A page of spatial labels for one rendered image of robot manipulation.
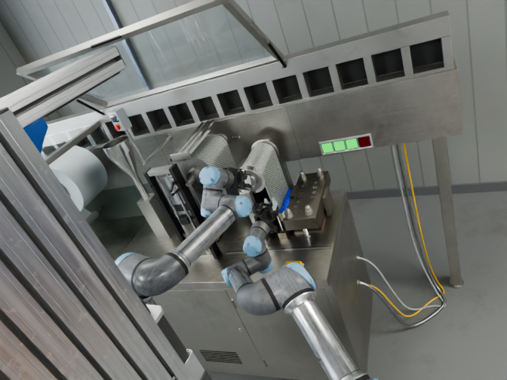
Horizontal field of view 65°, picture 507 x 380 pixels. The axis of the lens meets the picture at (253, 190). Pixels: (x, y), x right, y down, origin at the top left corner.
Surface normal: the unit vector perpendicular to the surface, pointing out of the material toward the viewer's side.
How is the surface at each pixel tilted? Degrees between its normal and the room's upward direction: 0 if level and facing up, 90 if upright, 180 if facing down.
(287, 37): 90
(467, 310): 0
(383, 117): 90
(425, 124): 90
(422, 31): 90
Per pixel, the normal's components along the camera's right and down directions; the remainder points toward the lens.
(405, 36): -0.29, 0.57
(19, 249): 0.87, -0.07
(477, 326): -0.33, -0.81
